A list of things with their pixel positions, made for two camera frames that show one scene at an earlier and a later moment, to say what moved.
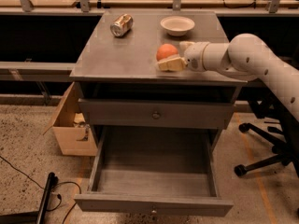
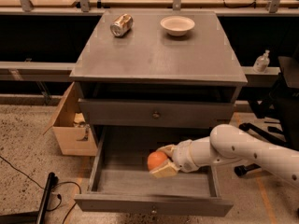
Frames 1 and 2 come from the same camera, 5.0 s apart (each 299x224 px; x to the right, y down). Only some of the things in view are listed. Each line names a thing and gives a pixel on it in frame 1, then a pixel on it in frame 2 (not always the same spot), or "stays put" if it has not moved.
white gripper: (193, 56) to (182, 155)
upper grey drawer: (188, 113) stays put
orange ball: (165, 50) to (155, 159)
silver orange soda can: (121, 25) stays put
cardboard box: (71, 132) stays put
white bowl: (177, 25) stays put
